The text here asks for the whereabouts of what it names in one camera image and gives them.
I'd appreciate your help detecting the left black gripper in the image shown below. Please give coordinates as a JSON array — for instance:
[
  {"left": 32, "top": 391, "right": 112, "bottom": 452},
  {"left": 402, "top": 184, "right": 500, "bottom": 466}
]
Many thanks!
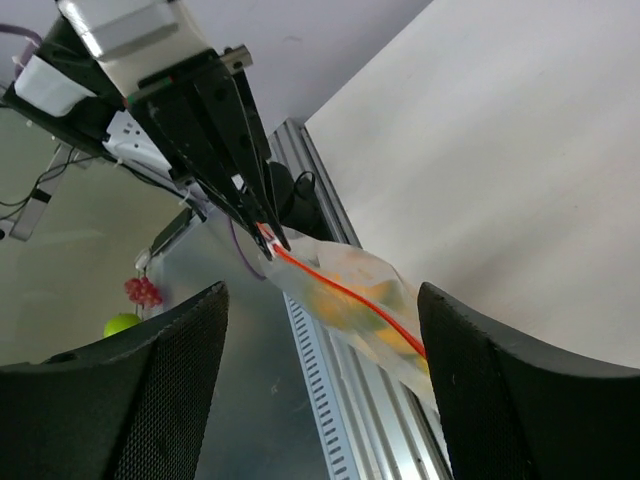
[{"left": 3, "top": 17, "right": 290, "bottom": 259}]

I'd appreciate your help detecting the orange fruit with leaf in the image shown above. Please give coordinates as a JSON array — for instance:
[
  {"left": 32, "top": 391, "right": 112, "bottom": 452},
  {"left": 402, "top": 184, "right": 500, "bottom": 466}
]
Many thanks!
[{"left": 374, "top": 327, "right": 429, "bottom": 373}]

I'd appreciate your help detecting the white slotted cable duct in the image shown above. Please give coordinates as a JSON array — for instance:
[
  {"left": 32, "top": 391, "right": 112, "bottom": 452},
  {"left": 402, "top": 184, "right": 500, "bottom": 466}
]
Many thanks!
[{"left": 283, "top": 293, "right": 360, "bottom": 480}]

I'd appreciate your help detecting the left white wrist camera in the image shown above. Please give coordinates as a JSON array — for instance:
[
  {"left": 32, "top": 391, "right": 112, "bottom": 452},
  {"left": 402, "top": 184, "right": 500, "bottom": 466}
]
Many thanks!
[{"left": 57, "top": 0, "right": 211, "bottom": 97}]

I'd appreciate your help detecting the red grape bunch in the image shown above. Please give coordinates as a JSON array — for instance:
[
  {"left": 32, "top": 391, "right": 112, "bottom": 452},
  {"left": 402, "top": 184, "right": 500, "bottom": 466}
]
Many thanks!
[{"left": 124, "top": 276, "right": 163, "bottom": 308}]

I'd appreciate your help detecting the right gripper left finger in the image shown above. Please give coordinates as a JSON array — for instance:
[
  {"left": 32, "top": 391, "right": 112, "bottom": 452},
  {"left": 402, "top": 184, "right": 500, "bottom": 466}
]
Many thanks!
[{"left": 1, "top": 282, "right": 229, "bottom": 479}]

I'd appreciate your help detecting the green apple in background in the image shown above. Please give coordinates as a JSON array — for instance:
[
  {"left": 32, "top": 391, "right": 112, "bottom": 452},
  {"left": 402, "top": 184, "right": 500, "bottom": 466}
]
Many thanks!
[{"left": 103, "top": 313, "right": 142, "bottom": 338}]

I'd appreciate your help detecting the aluminium mounting rail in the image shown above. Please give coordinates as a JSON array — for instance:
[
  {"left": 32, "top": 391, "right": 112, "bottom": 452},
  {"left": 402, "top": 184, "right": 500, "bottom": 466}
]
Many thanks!
[{"left": 267, "top": 117, "right": 454, "bottom": 480}]

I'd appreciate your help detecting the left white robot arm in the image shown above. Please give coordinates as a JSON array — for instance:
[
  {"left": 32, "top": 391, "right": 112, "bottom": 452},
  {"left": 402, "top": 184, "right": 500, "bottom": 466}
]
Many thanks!
[{"left": 1, "top": 1, "right": 288, "bottom": 256}]

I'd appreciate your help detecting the clear orange zip top bag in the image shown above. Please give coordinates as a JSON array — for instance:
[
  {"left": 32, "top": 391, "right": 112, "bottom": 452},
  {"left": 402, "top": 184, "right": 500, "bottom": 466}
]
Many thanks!
[{"left": 259, "top": 224, "right": 437, "bottom": 409}]

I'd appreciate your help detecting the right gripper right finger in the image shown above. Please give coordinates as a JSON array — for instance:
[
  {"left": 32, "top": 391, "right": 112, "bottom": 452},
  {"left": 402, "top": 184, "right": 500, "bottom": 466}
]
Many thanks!
[{"left": 417, "top": 283, "right": 639, "bottom": 479}]

